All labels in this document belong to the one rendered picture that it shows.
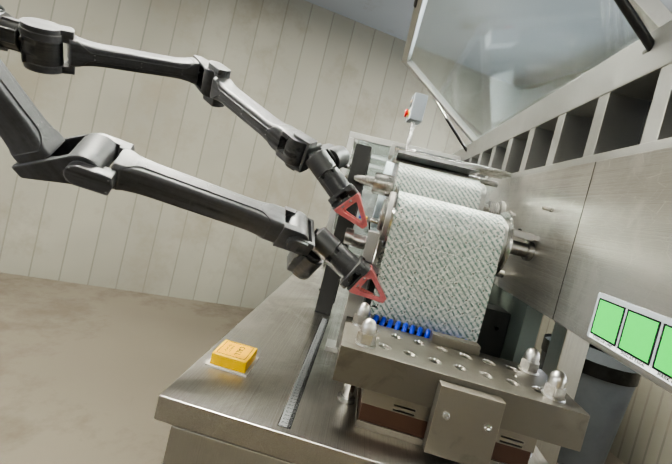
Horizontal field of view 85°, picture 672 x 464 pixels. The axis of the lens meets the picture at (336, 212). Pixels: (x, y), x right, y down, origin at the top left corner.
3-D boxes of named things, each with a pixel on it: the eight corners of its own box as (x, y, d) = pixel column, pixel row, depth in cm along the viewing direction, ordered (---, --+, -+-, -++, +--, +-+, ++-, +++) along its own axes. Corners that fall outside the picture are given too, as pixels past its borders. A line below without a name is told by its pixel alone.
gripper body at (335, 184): (331, 206, 81) (312, 179, 81) (335, 205, 91) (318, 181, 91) (355, 189, 81) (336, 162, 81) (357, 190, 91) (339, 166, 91)
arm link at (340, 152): (281, 163, 89) (291, 132, 85) (306, 154, 99) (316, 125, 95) (320, 188, 86) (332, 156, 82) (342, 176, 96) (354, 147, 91)
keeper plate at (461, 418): (421, 444, 59) (438, 379, 58) (483, 462, 58) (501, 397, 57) (424, 454, 56) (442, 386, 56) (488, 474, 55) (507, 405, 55)
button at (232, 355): (223, 349, 75) (226, 338, 75) (255, 359, 75) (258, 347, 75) (208, 364, 69) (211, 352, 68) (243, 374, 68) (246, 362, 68)
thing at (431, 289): (366, 319, 79) (387, 237, 78) (473, 349, 77) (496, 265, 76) (366, 320, 79) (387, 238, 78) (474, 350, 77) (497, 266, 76)
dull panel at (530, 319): (402, 259, 301) (409, 231, 300) (406, 260, 301) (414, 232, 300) (498, 411, 78) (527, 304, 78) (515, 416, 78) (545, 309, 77)
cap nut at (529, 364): (514, 363, 72) (520, 342, 71) (533, 369, 71) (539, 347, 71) (522, 372, 68) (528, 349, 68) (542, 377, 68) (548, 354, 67)
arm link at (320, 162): (298, 161, 85) (314, 147, 82) (314, 156, 91) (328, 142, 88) (315, 185, 85) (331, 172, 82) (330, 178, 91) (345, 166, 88)
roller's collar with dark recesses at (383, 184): (370, 192, 113) (375, 172, 112) (389, 197, 112) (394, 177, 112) (370, 192, 106) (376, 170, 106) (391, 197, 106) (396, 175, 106)
